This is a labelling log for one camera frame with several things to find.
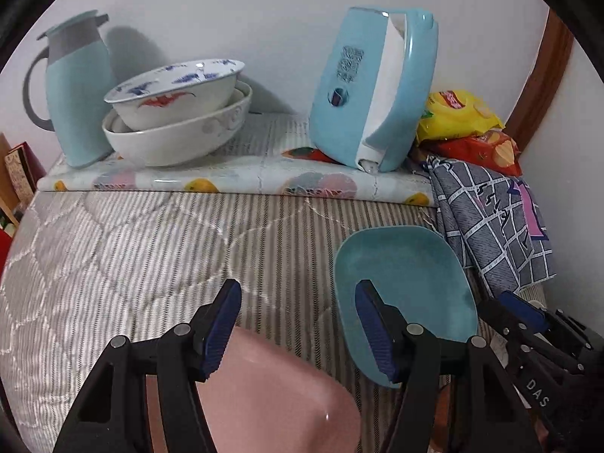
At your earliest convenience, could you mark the large white patterned bowl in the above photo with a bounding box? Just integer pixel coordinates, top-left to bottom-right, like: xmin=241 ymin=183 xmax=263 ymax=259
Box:
xmin=101 ymin=80 xmax=254 ymax=167

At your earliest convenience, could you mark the red chip bag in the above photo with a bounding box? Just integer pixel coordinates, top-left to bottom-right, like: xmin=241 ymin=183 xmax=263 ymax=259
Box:
xmin=427 ymin=129 xmax=524 ymax=177

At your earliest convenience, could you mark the blue and red patterned bowl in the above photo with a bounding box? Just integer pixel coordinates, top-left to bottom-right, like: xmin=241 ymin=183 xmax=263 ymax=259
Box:
xmin=104 ymin=59 xmax=246 ymax=131

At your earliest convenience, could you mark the red paper bag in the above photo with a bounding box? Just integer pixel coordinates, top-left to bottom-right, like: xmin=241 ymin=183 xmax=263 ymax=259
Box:
xmin=0 ymin=225 xmax=16 ymax=272

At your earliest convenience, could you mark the grey checked cloth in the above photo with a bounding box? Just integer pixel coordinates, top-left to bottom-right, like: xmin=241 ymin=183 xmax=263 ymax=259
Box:
xmin=422 ymin=153 xmax=554 ymax=296

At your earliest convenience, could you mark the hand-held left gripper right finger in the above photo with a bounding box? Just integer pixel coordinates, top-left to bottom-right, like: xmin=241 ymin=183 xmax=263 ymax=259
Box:
xmin=354 ymin=279 xmax=535 ymax=453

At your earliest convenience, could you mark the light blue thermos jug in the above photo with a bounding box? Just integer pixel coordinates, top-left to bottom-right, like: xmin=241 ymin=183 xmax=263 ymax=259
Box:
xmin=23 ymin=9 xmax=116 ymax=168

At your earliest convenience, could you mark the pink plate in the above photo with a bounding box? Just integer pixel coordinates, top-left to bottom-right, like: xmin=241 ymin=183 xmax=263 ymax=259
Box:
xmin=144 ymin=325 xmax=363 ymax=453

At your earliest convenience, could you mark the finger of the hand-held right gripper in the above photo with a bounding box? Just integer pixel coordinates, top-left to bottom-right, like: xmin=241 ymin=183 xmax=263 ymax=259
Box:
xmin=478 ymin=298 xmax=524 ymax=364
xmin=498 ymin=290 xmax=550 ymax=326

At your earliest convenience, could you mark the brown wooden door frame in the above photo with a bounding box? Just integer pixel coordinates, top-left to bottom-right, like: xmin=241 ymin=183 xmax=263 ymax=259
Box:
xmin=502 ymin=7 xmax=574 ymax=142

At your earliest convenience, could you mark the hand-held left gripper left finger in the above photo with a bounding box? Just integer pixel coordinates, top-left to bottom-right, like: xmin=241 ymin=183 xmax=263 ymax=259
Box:
xmin=52 ymin=278 xmax=243 ymax=453

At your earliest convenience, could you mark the yellow chip bag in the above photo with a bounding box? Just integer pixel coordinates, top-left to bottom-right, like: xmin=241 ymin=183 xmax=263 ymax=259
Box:
xmin=415 ymin=89 xmax=505 ymax=146

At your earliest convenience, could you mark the light blue plate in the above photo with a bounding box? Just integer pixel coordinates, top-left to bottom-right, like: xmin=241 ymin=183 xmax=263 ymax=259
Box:
xmin=334 ymin=225 xmax=479 ymax=390

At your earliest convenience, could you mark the fruit print mat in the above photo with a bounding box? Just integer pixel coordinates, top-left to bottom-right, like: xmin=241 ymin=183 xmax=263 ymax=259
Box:
xmin=38 ymin=113 xmax=437 ymax=207

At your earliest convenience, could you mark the grey striped quilt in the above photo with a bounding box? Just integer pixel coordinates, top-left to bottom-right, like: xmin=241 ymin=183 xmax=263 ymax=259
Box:
xmin=0 ymin=189 xmax=548 ymax=453

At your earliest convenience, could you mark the light blue electric kettle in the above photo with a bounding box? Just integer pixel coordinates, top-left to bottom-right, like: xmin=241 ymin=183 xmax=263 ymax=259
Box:
xmin=309 ymin=7 xmax=439 ymax=173

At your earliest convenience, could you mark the patterned red box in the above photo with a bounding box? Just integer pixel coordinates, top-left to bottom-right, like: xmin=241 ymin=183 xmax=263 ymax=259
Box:
xmin=5 ymin=142 xmax=48 ymax=199

